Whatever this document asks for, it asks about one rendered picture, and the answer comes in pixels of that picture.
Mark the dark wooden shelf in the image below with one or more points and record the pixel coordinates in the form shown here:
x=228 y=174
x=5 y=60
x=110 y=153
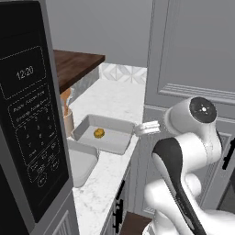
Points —
x=73 y=65

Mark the beige utensil pot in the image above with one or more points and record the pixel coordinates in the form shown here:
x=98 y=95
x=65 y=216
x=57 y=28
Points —
x=68 y=122

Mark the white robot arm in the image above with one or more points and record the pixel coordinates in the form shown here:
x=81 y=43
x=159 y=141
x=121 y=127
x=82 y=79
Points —
x=189 y=153

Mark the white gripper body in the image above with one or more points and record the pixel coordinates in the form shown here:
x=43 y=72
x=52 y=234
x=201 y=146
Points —
x=147 y=128

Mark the grey tupperware container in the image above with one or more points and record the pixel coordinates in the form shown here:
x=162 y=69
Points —
x=81 y=165
x=113 y=142

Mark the yellow squash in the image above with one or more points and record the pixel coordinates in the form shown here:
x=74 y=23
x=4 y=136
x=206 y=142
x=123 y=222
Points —
x=99 y=133

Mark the grey base cabinets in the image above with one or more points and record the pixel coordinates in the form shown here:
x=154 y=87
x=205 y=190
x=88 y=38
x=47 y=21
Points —
x=117 y=195

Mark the black microwave oven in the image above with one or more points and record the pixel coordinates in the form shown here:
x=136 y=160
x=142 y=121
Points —
x=33 y=122

